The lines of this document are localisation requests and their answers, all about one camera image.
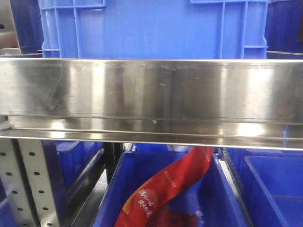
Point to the stainless steel shelf beam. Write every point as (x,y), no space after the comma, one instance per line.
(222,103)

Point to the blue bin lower left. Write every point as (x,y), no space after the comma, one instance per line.
(74,156)

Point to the perforated metal shelf upright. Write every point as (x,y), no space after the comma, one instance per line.
(29,170)

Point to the dark blue bin upper right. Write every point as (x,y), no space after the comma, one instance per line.
(283,26)

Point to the red printed bag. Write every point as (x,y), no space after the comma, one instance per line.
(158,190)

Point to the blue bin lower centre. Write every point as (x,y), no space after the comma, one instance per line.
(211,199)

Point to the blue bin lower right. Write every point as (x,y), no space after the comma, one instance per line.
(271,185)

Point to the dark blue bin upper left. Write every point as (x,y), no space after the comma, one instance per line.
(27,19)

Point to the large blue crate upper shelf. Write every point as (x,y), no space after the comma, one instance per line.
(154,29)

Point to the dark blue bin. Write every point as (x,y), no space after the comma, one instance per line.
(283,26)
(27,19)

